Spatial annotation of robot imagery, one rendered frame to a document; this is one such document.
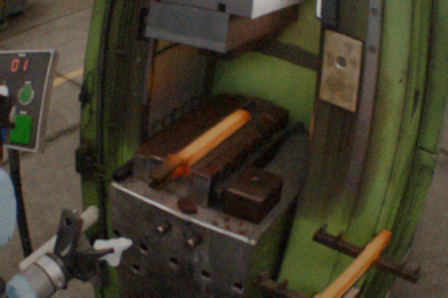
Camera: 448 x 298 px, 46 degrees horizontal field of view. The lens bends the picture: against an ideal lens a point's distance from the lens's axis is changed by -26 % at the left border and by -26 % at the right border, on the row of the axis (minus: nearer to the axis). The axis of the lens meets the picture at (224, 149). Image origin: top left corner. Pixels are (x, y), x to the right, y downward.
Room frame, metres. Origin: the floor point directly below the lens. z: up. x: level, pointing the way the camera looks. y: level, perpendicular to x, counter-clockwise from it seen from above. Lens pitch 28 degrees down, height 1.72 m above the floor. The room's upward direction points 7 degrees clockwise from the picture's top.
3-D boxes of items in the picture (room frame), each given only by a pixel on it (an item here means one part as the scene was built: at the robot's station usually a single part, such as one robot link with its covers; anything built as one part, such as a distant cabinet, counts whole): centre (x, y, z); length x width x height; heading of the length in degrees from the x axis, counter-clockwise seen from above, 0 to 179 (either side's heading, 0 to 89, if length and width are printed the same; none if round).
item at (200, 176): (1.46, 0.02, 0.96); 0.42 x 0.20 x 0.09; 155
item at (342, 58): (1.26, -0.23, 1.27); 0.09 x 0.02 x 0.17; 65
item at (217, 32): (1.46, 0.02, 1.32); 0.42 x 0.20 x 0.10; 155
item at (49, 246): (1.34, 0.46, 0.62); 0.44 x 0.05 x 0.05; 155
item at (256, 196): (1.25, -0.08, 0.95); 0.12 x 0.08 x 0.06; 155
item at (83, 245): (0.86, 0.28, 0.97); 0.12 x 0.08 x 0.09; 155
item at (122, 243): (0.92, 0.18, 0.97); 0.09 x 0.03 x 0.06; 119
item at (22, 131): (1.31, 0.55, 1.01); 0.07 x 0.05 x 0.07; 90
